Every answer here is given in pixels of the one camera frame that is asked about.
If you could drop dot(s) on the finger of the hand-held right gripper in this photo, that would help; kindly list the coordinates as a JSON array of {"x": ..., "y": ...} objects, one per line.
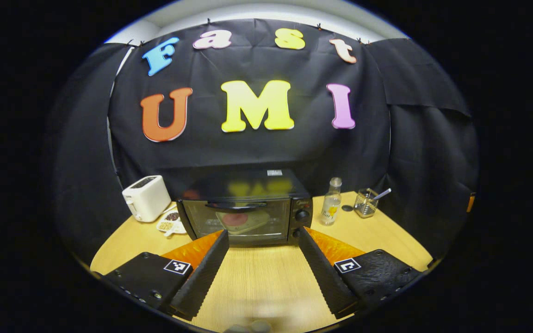
[{"x": 470, "y": 203}]

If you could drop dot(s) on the white toaster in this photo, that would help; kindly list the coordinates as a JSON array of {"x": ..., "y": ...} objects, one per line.
[{"x": 146, "y": 196}]

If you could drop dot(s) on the pink round food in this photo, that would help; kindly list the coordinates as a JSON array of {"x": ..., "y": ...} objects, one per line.
[{"x": 235, "y": 219}]

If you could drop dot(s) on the black electric oven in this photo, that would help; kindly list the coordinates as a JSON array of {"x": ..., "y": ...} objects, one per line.
[{"x": 248, "y": 185}]

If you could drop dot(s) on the clear glass bottle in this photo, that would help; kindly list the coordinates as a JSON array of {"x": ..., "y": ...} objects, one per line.
[{"x": 330, "y": 208}]

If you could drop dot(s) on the clear square holder cup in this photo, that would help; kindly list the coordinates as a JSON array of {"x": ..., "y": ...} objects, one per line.
[{"x": 365, "y": 206}]

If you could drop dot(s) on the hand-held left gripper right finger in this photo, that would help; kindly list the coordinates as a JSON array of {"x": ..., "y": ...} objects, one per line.
[{"x": 324, "y": 277}]

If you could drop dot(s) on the white square food plate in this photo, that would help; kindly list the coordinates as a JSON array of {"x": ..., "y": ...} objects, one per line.
[{"x": 259, "y": 221}]

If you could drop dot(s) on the white divided snack plate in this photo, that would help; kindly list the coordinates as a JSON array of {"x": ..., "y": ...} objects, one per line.
[{"x": 169, "y": 225}]

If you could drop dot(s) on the silver spoon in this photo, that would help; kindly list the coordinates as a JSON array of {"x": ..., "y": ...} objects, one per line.
[{"x": 383, "y": 193}]

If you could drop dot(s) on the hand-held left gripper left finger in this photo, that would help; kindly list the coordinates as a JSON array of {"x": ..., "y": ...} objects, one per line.
[{"x": 201, "y": 280}]

